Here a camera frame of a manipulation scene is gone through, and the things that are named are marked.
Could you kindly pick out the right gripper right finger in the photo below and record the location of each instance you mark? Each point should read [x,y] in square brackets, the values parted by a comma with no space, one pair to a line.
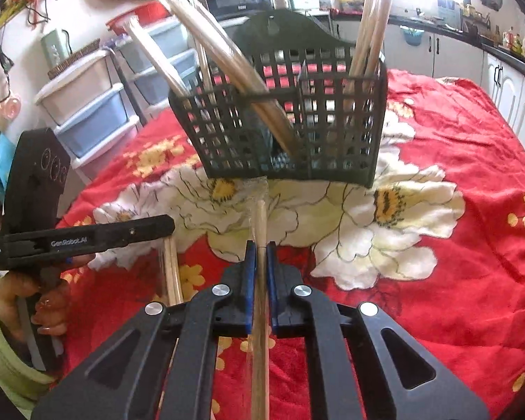
[361,363]

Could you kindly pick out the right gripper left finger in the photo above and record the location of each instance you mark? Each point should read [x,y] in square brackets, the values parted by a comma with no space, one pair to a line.
[160,364]

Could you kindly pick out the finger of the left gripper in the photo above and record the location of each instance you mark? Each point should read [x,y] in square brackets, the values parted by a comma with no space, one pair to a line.
[121,234]

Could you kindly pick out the chopsticks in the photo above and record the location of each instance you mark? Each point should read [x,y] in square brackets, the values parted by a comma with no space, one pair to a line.
[227,56]
[171,272]
[259,338]
[370,37]
[156,56]

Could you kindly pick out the green sleeve left forearm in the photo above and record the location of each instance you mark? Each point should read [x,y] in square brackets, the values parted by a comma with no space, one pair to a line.
[21,385]

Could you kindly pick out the white lower kitchen cabinets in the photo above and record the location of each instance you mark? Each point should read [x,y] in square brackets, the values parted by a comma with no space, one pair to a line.
[438,53]

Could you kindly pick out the beige blue pink drawer tower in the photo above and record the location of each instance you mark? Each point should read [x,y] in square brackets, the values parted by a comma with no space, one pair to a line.
[90,112]

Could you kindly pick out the red floral tablecloth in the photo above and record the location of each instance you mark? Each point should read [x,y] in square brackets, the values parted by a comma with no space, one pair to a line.
[438,241]

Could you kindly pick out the grey plastic drawer tower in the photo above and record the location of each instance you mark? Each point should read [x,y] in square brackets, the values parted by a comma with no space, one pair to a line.
[172,37]

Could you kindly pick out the red plastic basin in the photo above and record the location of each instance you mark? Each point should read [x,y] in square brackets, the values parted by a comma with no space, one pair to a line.
[147,14]

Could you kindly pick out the dark green utensil basket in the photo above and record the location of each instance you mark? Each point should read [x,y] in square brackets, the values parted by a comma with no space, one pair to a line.
[312,122]

